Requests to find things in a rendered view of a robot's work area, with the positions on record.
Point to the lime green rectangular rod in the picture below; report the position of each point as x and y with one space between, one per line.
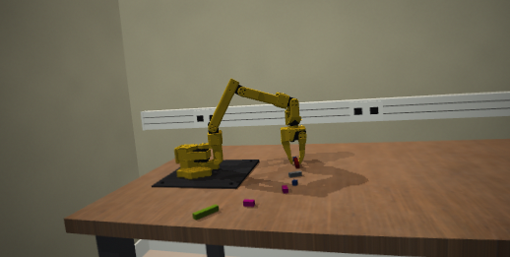
205 212

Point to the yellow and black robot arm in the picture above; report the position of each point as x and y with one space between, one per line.
191 156

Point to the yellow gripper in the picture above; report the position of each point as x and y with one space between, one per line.
291 133

